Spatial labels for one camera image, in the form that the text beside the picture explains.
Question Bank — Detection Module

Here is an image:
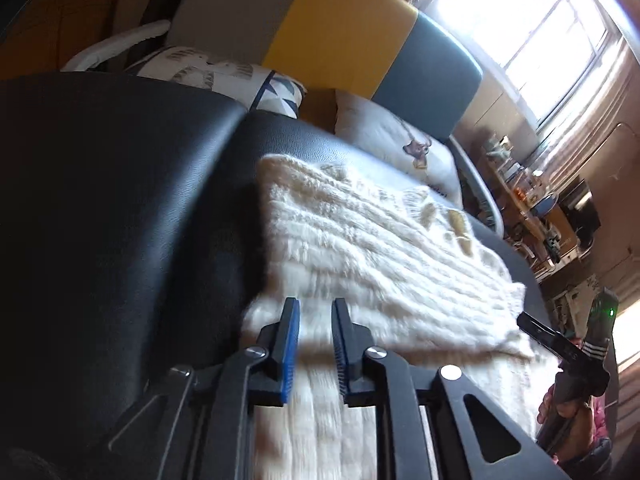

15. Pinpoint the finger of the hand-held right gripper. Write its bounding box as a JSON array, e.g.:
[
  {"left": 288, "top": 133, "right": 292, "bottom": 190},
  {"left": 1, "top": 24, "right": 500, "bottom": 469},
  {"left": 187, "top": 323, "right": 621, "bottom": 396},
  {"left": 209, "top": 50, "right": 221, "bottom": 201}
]
[{"left": 516, "top": 311, "right": 609, "bottom": 392}]

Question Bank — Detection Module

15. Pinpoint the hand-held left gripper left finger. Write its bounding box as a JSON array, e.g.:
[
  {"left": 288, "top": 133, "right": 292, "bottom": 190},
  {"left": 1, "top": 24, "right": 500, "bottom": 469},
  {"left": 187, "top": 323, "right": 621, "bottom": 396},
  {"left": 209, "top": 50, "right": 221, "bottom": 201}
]
[{"left": 100, "top": 297, "right": 301, "bottom": 480}]

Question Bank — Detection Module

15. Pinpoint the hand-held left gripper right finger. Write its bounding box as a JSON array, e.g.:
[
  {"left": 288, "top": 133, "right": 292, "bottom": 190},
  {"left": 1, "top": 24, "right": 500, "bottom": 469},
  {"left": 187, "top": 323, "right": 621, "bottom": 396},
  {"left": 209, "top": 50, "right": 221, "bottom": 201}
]
[{"left": 331, "top": 298, "right": 567, "bottom": 480}]

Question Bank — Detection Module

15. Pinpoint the cream knit sweater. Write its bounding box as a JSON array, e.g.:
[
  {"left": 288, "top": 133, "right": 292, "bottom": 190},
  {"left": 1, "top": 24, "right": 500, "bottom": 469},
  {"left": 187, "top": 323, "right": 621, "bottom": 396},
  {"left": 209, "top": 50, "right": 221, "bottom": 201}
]
[{"left": 242, "top": 154, "right": 562, "bottom": 480}]

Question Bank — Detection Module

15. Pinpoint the person's right hand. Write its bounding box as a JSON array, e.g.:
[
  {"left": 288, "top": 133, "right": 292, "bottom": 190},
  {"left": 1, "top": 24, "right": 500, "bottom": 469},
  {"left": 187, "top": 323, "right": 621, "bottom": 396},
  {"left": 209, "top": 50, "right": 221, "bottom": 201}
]
[{"left": 536, "top": 387, "right": 601, "bottom": 463}]

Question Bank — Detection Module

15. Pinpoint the cluttered wooden shelf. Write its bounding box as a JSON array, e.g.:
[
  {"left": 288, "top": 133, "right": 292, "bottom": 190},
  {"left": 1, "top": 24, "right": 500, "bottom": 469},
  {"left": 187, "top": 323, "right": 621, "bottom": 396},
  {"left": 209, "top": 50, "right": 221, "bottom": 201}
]
[{"left": 481, "top": 132, "right": 601, "bottom": 283}]

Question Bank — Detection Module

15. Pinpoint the blue bowl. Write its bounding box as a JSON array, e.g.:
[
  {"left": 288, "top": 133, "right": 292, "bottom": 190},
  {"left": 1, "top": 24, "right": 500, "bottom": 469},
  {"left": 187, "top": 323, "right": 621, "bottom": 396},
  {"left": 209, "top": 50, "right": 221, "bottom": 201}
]
[{"left": 530, "top": 193, "right": 559, "bottom": 217}]

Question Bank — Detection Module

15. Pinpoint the sheer curtain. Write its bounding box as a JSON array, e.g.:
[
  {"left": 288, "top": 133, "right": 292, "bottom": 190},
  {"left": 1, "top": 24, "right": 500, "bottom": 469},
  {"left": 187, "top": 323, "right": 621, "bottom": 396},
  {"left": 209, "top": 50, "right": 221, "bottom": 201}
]
[{"left": 537, "top": 40, "right": 640, "bottom": 211}]

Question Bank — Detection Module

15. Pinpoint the deer print pillow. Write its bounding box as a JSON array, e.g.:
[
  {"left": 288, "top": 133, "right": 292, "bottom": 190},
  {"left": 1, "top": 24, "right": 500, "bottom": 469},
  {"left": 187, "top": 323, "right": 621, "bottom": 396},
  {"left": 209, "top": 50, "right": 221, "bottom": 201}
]
[{"left": 334, "top": 89, "right": 464, "bottom": 208}]

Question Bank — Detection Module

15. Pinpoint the black leather bench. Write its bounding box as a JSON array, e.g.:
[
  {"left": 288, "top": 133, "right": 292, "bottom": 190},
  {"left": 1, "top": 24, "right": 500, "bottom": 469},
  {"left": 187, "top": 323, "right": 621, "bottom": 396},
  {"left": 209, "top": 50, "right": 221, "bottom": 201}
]
[{"left": 0, "top": 71, "right": 551, "bottom": 480}]

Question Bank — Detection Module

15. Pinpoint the geometric print pillow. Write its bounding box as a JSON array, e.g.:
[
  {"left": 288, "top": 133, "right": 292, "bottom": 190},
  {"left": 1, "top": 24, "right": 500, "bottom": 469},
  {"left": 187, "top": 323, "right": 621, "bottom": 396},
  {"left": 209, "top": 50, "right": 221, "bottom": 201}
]
[{"left": 125, "top": 45, "right": 307, "bottom": 120}]

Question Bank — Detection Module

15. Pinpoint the bright window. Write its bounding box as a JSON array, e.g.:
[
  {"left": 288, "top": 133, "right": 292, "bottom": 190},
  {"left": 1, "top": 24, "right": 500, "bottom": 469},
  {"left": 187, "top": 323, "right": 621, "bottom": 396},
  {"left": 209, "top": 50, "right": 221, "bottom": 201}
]
[{"left": 420, "top": 0, "right": 617, "bottom": 127}]

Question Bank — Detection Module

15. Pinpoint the grey yellow blue sofa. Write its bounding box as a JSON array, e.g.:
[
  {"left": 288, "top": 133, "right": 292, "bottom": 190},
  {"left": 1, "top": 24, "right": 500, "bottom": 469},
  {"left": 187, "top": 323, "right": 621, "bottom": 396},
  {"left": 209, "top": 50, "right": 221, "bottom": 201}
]
[{"left": 112, "top": 0, "right": 503, "bottom": 235}]

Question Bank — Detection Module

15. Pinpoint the white padded sofa armrest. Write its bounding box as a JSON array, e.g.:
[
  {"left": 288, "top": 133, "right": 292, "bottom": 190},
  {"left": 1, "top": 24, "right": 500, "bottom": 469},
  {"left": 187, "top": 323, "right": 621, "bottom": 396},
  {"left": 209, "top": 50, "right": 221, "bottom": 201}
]
[{"left": 61, "top": 20, "right": 172, "bottom": 72}]

